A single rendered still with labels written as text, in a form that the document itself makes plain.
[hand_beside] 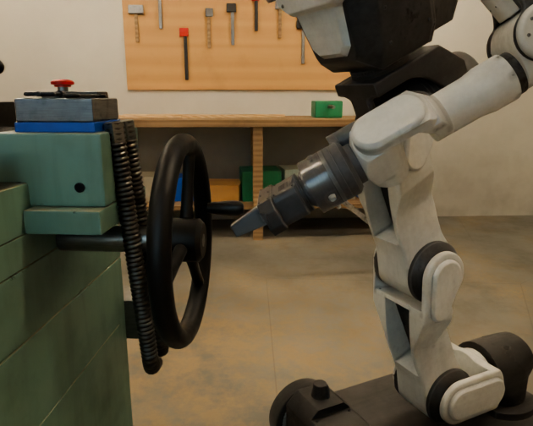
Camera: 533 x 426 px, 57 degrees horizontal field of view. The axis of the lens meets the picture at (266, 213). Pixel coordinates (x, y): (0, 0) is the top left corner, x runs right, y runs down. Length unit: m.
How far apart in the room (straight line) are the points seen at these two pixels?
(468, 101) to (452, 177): 3.68
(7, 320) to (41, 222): 0.12
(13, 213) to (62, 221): 0.05
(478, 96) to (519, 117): 3.86
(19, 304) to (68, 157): 0.18
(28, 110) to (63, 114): 0.04
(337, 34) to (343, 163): 0.30
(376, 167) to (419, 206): 0.37
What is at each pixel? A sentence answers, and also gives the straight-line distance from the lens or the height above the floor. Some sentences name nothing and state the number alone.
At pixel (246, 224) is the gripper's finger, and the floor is 0.81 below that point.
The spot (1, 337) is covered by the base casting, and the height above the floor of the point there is 0.74.
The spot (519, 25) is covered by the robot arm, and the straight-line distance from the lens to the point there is 0.77.
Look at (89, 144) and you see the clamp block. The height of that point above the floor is 0.95.
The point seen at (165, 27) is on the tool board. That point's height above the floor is 1.51.
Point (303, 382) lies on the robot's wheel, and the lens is 1.50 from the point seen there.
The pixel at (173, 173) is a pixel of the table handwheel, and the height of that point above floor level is 0.92.
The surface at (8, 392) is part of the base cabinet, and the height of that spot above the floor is 0.67.
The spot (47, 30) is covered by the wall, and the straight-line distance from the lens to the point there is 4.28.
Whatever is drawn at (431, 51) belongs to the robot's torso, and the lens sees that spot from 1.06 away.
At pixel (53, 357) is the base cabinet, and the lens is 0.76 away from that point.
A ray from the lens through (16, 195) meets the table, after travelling 0.65.
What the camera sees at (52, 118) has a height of 0.98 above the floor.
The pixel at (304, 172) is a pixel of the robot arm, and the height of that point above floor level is 0.89.
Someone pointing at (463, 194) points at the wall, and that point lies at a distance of 4.50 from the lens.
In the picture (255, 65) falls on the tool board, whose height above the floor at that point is 1.23.
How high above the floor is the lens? 1.00
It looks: 13 degrees down
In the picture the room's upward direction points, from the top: straight up
